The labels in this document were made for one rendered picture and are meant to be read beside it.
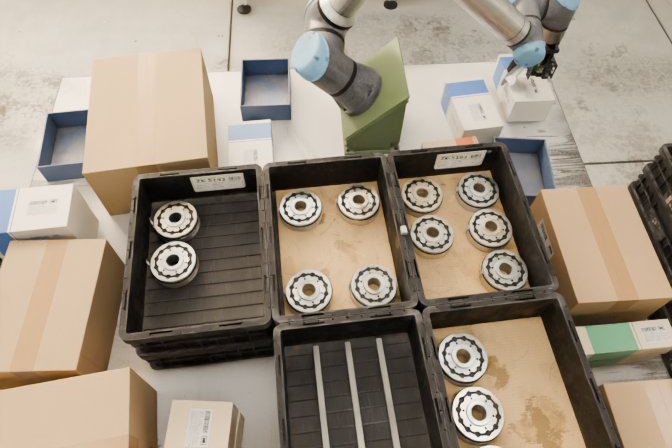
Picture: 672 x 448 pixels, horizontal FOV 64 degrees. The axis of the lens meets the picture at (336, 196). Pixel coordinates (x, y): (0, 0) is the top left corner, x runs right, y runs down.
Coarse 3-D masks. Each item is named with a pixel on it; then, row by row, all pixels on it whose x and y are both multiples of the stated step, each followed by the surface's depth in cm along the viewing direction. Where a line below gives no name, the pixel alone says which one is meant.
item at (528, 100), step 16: (496, 64) 169; (496, 80) 170; (528, 80) 161; (544, 80) 161; (512, 96) 157; (528, 96) 157; (544, 96) 157; (512, 112) 160; (528, 112) 160; (544, 112) 161
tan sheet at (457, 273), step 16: (432, 176) 138; (448, 176) 138; (448, 192) 135; (448, 208) 133; (496, 208) 133; (464, 224) 130; (464, 240) 128; (512, 240) 128; (416, 256) 125; (448, 256) 126; (464, 256) 126; (480, 256) 126; (432, 272) 123; (448, 272) 123; (464, 272) 123; (432, 288) 121; (448, 288) 121; (464, 288) 121; (480, 288) 121
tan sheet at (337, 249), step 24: (288, 192) 135; (312, 192) 135; (336, 192) 135; (336, 216) 131; (288, 240) 127; (312, 240) 127; (336, 240) 127; (360, 240) 128; (384, 240) 128; (288, 264) 124; (312, 264) 124; (336, 264) 124; (360, 264) 124; (384, 264) 124; (336, 288) 121; (288, 312) 118
